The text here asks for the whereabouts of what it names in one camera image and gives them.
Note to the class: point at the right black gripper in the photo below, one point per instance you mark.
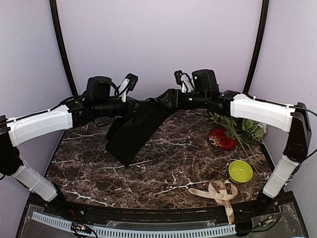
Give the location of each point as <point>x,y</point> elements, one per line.
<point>172,92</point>

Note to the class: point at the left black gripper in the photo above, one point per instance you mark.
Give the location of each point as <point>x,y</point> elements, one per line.
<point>131,111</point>

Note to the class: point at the black wrapping paper sheet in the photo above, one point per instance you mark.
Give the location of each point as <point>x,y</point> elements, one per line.
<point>126,137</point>

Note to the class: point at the pink rose stem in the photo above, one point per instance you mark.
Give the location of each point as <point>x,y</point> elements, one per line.
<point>229,125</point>

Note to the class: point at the white pink flower bunch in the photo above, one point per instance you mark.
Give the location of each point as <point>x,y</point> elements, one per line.
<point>250,130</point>

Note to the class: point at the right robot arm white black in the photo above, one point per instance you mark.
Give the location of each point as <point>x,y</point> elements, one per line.
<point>202,92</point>

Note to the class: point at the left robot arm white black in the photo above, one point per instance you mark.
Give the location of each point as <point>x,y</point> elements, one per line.
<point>102,98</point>

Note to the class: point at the red floral plate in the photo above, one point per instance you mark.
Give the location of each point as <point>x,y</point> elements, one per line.
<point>217,137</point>

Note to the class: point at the lime green bowl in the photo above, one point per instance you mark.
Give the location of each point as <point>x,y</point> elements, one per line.
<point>240,172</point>

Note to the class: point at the beige satin ribbon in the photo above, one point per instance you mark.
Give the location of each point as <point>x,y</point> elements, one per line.
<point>225,193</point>

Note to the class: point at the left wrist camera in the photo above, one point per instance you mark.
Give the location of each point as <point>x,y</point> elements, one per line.
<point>127,85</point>

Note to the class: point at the black front table rail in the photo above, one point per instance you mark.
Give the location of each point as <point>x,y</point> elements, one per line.
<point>163,212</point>

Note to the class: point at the grey slotted cable duct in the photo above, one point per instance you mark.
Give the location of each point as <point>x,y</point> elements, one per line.
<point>136,230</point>

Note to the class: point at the left black frame post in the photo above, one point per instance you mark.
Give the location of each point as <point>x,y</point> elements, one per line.
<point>62,47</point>

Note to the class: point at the black frame post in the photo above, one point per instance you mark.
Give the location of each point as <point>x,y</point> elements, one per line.
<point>257,46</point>
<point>62,47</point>

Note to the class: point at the right black frame post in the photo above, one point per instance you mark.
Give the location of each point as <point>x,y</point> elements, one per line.
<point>257,46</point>

